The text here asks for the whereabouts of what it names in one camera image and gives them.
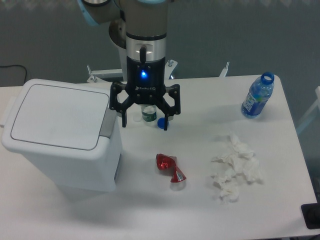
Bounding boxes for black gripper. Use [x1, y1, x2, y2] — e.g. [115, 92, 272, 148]
[108, 46, 181, 131]

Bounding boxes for white trash can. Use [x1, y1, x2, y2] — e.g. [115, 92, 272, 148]
[1, 79, 122, 192]

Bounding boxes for clear green-label bottle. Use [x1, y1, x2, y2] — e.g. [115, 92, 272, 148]
[140, 105, 157, 127]

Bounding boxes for white bottle cap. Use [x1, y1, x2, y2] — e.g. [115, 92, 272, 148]
[133, 115, 142, 122]

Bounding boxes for blue bottle cap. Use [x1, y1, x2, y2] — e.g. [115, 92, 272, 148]
[157, 117, 170, 130]

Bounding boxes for blue plastic bottle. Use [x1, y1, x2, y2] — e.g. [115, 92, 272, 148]
[241, 71, 275, 119]

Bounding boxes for crumpled white tissue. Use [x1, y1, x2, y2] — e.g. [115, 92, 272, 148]
[211, 131, 264, 203]

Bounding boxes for black device at edge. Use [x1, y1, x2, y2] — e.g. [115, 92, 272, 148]
[301, 203, 320, 230]

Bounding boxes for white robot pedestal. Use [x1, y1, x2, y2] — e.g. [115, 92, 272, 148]
[87, 18, 230, 83]

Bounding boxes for black floor cable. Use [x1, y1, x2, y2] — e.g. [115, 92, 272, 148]
[0, 64, 28, 85]

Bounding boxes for white frame at right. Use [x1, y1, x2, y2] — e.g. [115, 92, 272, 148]
[295, 86, 320, 136]

